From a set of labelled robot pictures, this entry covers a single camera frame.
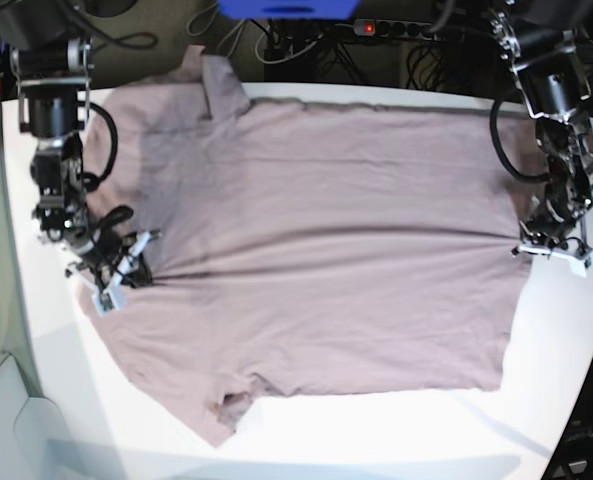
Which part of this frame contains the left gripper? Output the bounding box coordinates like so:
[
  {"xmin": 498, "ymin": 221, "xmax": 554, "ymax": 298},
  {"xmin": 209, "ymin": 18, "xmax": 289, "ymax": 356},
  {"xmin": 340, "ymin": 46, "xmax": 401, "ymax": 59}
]
[{"xmin": 520, "ymin": 202, "xmax": 586, "ymax": 250}]

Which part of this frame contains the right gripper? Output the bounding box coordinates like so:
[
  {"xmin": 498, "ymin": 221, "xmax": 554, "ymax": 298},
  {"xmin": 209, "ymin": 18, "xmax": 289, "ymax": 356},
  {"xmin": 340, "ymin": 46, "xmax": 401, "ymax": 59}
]
[{"xmin": 78, "ymin": 239, "xmax": 154, "ymax": 288}]

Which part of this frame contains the mauve t-shirt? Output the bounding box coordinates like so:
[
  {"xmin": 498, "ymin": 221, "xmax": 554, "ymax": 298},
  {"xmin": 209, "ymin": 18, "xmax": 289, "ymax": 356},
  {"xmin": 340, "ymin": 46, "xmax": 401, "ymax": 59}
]
[{"xmin": 81, "ymin": 48, "xmax": 532, "ymax": 445}]

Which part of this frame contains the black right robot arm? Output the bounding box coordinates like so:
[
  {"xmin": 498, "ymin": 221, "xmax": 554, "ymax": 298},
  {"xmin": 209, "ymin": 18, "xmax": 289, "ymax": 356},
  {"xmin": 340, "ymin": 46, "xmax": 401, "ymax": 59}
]
[{"xmin": 0, "ymin": 1, "xmax": 158, "ymax": 293}]

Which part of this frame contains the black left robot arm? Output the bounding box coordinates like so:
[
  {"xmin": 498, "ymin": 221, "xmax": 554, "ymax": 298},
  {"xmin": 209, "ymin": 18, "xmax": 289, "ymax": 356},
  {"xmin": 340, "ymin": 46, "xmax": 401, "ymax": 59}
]
[{"xmin": 489, "ymin": 1, "xmax": 593, "ymax": 258}]

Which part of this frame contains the black power strip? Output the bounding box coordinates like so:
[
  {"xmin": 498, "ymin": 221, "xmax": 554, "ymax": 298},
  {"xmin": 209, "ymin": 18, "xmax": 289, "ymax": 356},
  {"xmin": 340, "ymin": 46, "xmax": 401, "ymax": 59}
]
[{"xmin": 351, "ymin": 19, "xmax": 465, "ymax": 42}]

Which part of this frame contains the blue box overhead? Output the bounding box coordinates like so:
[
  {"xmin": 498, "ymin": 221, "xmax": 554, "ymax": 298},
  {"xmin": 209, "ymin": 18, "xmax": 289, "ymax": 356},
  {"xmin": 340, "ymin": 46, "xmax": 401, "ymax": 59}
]
[{"xmin": 218, "ymin": 0, "xmax": 359, "ymax": 20}]

